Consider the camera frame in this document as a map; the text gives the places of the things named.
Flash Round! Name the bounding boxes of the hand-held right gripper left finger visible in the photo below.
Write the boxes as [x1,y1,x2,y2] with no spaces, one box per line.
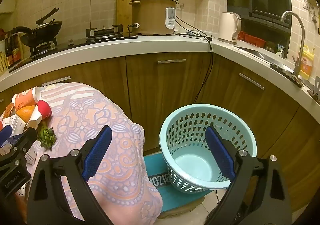
[26,125,118,225]

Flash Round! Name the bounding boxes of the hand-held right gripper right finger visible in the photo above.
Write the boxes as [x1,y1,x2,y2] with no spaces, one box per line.
[204,125,293,225]

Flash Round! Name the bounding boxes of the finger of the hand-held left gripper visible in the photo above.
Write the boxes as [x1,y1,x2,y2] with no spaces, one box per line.
[0,127,38,173]
[0,125,12,149]

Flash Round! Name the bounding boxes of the green leafy vegetable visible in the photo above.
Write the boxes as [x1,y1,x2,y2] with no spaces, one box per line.
[36,126,57,149]

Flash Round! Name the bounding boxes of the light blue perforated basket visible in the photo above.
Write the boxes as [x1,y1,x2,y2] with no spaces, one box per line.
[159,104,257,194]

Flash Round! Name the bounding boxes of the white bottle with red cap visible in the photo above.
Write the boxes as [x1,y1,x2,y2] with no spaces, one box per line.
[26,99,52,129]

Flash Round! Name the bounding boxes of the orange fruit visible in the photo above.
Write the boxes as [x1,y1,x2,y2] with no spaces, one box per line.
[15,105,37,124]

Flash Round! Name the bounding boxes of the bread slice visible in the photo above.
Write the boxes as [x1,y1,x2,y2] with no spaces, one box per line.
[5,102,17,118]

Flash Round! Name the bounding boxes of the pink floral patterned cloth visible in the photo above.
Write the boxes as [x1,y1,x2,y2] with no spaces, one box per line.
[0,82,164,223]

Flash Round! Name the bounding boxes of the orange paper cup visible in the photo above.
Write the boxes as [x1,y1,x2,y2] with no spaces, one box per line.
[11,86,42,111]

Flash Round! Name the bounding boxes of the teal stool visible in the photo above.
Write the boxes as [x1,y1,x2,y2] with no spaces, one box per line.
[144,151,218,213]

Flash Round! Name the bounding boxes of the yellow plastic basket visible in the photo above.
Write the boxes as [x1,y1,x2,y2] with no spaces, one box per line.
[0,52,8,74]

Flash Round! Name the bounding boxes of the dark sauce bottle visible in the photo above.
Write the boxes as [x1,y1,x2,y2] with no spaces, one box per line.
[11,35,22,63]
[4,36,14,66]

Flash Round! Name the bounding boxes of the black burner grate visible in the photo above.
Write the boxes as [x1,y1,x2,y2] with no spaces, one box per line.
[86,24,123,40]
[30,40,57,58]

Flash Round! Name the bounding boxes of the steel sink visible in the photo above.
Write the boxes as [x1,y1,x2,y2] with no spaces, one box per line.
[234,45,304,88]

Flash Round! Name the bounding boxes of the black gas stove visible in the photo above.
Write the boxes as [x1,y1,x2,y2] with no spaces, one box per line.
[9,25,138,73]

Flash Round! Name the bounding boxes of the black wok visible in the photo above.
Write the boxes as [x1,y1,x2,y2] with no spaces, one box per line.
[10,8,63,47]

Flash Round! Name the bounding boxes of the grey metal object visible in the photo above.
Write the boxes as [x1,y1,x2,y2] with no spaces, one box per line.
[307,76,320,101]

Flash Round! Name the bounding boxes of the white kitchen countertop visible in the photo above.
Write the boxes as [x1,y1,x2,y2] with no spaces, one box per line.
[0,35,320,105]

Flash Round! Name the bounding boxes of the red container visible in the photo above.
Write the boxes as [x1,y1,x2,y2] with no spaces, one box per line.
[237,31,267,47]

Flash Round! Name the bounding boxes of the white power strip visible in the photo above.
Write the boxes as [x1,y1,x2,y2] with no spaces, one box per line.
[177,30,213,39]

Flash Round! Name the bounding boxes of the yellow detergent bottle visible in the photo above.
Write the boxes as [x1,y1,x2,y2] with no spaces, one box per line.
[299,45,315,81]

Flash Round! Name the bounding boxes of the white electric kettle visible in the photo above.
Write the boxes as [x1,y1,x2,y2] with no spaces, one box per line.
[217,12,242,44]

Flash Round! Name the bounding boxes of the metal faucet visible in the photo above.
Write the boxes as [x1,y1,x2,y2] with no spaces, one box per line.
[280,11,306,78]

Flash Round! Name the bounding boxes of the white timer socket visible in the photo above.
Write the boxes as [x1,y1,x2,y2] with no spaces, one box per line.
[165,7,176,30]

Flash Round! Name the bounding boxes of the large metal pot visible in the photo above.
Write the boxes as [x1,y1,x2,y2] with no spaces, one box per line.
[129,0,179,36]

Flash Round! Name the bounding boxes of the black power cable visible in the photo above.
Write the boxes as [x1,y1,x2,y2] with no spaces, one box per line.
[175,16,215,101]
[175,20,213,100]

